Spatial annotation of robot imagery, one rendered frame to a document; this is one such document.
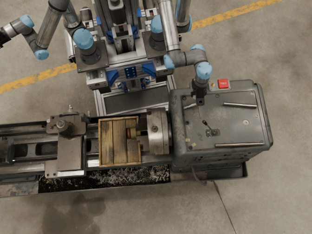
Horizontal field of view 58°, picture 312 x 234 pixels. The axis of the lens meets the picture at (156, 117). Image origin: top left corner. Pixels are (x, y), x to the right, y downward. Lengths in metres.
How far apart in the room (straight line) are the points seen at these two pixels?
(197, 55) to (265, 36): 2.30
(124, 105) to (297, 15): 2.41
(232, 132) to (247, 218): 1.42
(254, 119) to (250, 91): 0.18
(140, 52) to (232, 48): 1.62
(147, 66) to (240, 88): 0.71
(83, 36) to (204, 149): 1.02
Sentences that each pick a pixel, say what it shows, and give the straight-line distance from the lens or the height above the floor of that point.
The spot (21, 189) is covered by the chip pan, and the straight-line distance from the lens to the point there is 2.62.
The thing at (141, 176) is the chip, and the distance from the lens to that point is 2.31.
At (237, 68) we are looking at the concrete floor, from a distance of 3.39.
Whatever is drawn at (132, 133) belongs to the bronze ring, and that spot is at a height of 1.12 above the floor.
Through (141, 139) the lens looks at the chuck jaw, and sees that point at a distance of 1.84.
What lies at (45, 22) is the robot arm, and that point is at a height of 1.64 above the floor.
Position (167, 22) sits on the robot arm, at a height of 1.70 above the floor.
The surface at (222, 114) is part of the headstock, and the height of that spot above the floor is 1.26.
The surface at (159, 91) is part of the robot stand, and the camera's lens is 2.93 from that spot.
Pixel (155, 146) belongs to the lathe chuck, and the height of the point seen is 1.17.
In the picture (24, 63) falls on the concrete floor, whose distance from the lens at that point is 3.68.
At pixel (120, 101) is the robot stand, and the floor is 0.21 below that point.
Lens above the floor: 2.89
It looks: 72 degrees down
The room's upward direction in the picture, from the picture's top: 4 degrees counter-clockwise
